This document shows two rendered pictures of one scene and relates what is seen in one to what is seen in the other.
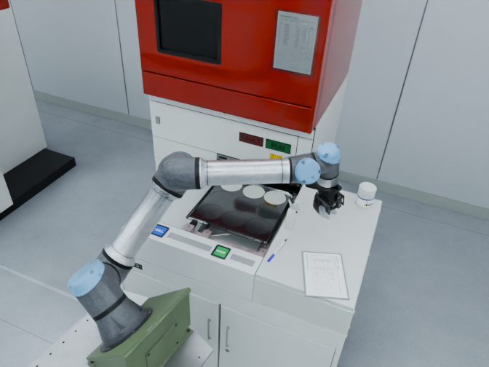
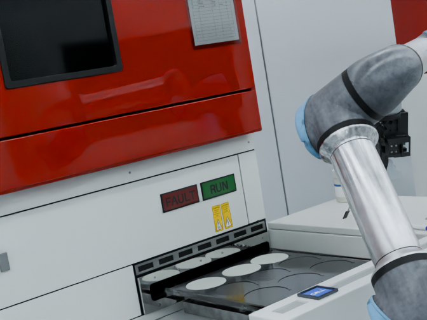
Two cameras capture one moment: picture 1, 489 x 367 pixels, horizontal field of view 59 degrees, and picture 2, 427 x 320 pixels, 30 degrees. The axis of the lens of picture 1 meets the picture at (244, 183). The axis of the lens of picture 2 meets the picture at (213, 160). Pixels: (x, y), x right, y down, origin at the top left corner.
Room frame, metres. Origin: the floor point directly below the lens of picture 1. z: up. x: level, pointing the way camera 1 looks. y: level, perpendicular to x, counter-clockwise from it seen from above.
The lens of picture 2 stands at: (0.59, 1.66, 1.42)
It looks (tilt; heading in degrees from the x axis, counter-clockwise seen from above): 7 degrees down; 301
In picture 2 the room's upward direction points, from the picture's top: 9 degrees counter-clockwise
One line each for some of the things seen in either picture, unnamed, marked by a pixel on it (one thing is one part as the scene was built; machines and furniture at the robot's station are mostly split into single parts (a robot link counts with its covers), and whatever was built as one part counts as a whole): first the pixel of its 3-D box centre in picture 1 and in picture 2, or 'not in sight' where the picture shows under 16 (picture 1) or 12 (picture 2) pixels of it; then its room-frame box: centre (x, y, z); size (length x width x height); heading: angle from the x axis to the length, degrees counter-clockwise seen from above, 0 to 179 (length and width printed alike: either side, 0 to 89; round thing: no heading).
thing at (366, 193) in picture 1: (365, 195); (345, 184); (1.43, -0.51, 1.01); 0.07 x 0.07 x 0.10
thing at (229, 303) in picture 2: (207, 194); (211, 299); (1.53, 0.17, 0.90); 0.37 x 0.01 x 0.01; 159
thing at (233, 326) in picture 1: (245, 300); not in sight; (1.34, -0.04, 0.41); 0.97 x 0.64 x 0.82; 69
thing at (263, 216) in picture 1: (244, 204); (268, 275); (1.47, 0.00, 0.90); 0.34 x 0.34 x 0.01; 69
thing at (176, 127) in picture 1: (225, 146); (142, 241); (1.75, 0.10, 1.02); 0.82 x 0.03 x 0.40; 69
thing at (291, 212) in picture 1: (292, 211); not in sight; (1.28, -0.19, 1.03); 0.06 x 0.04 x 0.13; 159
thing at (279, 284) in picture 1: (323, 246); (399, 238); (1.24, -0.33, 0.89); 0.62 x 0.35 x 0.14; 159
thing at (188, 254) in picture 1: (191, 255); (368, 306); (1.15, 0.19, 0.89); 0.55 x 0.09 x 0.14; 69
